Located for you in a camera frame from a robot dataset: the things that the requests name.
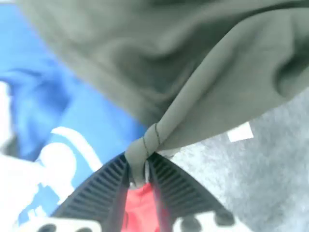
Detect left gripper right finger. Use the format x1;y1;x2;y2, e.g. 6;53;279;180
147;152;235;232

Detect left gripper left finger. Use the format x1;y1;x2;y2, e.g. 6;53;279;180
14;153;130;232

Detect olive green shirt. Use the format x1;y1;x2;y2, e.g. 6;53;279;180
14;0;309;189

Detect red shirt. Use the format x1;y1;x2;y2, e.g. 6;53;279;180
120;181;173;232

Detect white paper label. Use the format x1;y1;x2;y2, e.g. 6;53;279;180
226;121;254;143

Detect blue shirt with white print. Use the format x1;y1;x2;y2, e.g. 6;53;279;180
0;2;148;228

